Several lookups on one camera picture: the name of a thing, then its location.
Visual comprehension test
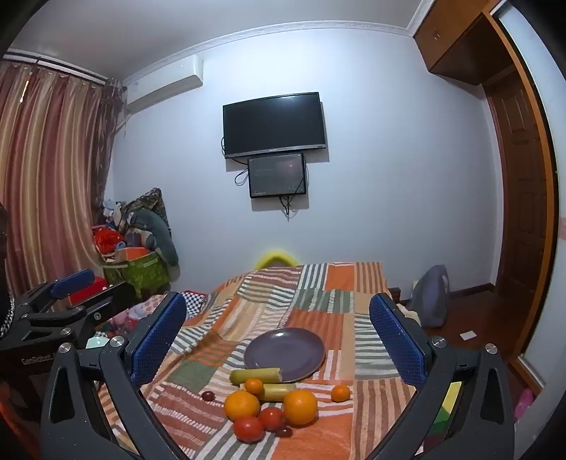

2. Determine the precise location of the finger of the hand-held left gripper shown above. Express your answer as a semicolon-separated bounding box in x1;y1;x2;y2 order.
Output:
18;281;137;342
12;269;96;319

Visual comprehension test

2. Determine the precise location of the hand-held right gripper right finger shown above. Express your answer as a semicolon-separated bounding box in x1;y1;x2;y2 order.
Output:
367;292;516;460

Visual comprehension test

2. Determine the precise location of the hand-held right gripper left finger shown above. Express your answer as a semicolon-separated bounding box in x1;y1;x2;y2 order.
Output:
39;291;189;460

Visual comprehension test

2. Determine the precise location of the sugarcane piece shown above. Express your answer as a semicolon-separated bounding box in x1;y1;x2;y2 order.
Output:
241;383;298;402
229;367;282;385

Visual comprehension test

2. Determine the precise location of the large orange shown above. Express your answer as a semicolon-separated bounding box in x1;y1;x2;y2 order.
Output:
224;390;261;421
283;390;319;426

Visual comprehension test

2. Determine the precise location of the purple round plate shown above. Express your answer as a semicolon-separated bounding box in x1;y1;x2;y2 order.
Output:
244;327;327;384

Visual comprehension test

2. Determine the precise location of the red tomato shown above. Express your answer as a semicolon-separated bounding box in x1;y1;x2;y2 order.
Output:
258;407;287;432
233;416;265;443

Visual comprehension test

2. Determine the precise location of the red flat box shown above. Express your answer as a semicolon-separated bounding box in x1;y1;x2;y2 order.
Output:
66;278;110;307

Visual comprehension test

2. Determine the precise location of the green storage box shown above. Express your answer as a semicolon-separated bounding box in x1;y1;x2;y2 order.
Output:
103;250;171;298

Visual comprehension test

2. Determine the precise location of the orange cardboard box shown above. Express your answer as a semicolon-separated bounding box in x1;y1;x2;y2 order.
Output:
116;247;151;263

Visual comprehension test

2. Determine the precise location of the black white checkered cloth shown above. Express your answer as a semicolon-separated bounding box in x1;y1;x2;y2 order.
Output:
181;291;208;319

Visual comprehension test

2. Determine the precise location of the red plastic bag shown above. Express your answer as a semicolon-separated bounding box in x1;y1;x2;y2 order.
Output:
93;225;127;255

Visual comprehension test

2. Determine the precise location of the grey backpack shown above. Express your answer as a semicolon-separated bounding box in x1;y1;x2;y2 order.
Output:
407;264;451;328

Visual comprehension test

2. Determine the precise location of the grey plush toy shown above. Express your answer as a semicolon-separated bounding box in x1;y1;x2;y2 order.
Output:
133;209;180;267

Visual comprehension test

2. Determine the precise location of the striped patchwork tablecloth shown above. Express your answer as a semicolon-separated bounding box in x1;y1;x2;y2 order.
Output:
95;262;447;460

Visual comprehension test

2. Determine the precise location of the dark patterned cushion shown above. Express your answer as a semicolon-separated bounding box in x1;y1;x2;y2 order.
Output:
121;188;171;231

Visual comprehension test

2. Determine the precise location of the striped pink curtain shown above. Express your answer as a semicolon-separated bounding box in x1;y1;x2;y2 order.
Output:
0;59;125;306

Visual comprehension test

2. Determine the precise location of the yellow plastic chair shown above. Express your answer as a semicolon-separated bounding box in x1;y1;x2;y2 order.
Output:
254;250;298;270

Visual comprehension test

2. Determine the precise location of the pink object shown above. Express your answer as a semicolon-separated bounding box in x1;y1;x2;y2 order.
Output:
517;388;534;419

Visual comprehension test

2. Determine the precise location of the wooden door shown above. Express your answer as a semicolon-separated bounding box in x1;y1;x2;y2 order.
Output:
482;71;539;329

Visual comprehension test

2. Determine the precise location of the white air conditioner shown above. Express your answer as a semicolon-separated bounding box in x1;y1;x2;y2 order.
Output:
123;57;204;113

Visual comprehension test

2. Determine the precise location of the wooden overhead cabinet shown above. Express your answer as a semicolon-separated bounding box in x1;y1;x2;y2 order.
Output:
414;0;518;87

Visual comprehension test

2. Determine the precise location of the small black wall monitor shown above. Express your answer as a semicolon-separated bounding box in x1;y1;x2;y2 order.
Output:
248;153;307;198

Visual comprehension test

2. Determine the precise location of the black wall television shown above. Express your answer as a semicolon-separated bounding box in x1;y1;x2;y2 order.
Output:
222;92;327;159

